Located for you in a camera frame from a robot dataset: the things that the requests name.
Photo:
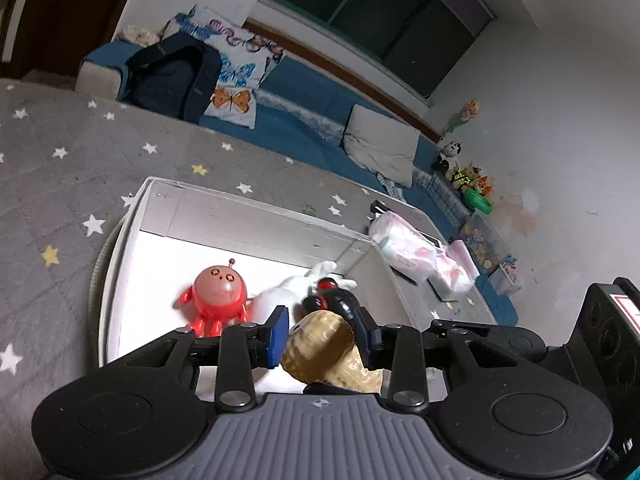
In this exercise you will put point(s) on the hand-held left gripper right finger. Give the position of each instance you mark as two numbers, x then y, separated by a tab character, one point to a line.
367	345

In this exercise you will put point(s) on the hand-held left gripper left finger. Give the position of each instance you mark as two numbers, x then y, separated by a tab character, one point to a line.
279	337

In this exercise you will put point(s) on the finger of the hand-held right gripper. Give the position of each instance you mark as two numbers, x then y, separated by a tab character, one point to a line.
515	345

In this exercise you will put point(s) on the white plush toy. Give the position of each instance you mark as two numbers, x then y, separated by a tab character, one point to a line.
280	302

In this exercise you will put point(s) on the tan peanut-shaped toy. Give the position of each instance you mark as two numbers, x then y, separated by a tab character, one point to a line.
320	347

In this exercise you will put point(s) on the black and red toy figure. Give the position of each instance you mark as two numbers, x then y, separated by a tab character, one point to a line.
342	305

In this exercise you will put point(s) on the red round toy figure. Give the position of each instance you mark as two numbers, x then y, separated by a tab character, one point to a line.
220	290

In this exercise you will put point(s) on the grey cardboard box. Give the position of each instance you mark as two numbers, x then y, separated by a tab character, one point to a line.
200	220

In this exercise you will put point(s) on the small clear plastic box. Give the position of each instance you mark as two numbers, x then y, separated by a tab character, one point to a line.
505	277

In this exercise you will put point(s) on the pink white tissue pack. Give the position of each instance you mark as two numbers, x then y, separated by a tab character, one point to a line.
457	270
402	245

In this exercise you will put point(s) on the clear storage box with toys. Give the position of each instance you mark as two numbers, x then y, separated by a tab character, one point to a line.
482	242

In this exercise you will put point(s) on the orange plush toy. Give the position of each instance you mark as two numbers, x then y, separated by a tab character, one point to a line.
484	186

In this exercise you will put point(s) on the yellow green plush toy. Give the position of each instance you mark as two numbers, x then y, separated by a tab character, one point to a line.
466	176

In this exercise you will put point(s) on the grey pillow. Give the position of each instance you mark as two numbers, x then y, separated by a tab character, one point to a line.
382	145

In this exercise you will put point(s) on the panda plush toy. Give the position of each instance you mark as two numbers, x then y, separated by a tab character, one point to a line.
449	152

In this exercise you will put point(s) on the blue sofa bench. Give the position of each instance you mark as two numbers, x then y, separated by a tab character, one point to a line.
305	90

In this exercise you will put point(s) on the butterfly print pillow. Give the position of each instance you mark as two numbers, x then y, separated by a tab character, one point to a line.
240	70

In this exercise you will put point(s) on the grey star-patterned blanket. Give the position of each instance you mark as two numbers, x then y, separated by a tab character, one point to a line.
50	180

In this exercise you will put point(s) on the dark blue backpack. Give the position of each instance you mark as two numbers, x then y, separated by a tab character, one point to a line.
170	77

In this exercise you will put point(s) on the dark window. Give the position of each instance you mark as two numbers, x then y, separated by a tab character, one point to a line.
380	15

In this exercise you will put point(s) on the cream fluffy cloth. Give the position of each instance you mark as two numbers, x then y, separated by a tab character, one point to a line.
140	35

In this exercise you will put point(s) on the brown wooden door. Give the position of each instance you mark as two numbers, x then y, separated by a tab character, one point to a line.
65	10

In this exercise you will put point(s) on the orange flower wall decoration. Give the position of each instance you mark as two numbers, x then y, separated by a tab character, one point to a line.
469	112

